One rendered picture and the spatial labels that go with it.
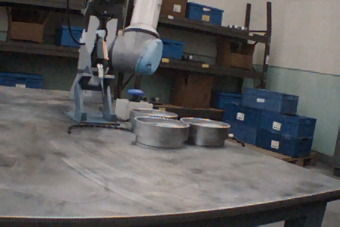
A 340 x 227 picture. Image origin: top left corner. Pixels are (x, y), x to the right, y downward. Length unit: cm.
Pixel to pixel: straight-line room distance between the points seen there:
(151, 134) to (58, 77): 418
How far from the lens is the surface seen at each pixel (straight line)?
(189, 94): 503
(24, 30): 424
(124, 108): 103
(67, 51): 429
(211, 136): 82
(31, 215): 38
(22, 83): 431
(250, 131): 488
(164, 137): 74
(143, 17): 132
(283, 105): 464
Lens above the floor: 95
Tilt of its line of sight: 5 degrees down
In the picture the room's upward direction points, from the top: 7 degrees clockwise
